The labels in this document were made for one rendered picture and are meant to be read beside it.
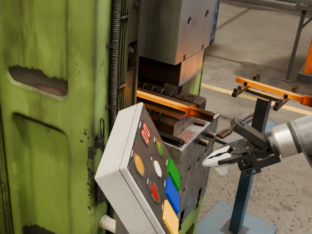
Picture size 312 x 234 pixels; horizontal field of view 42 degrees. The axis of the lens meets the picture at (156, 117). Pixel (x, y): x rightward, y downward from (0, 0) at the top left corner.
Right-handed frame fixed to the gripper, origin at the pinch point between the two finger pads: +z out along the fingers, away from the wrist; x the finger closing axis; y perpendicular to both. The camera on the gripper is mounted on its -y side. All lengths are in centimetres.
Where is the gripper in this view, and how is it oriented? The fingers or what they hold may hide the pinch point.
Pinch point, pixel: (205, 160)
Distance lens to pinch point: 118.2
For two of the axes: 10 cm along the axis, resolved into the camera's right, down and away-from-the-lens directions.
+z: -9.0, 3.5, 2.6
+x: 0.8, -4.5, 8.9
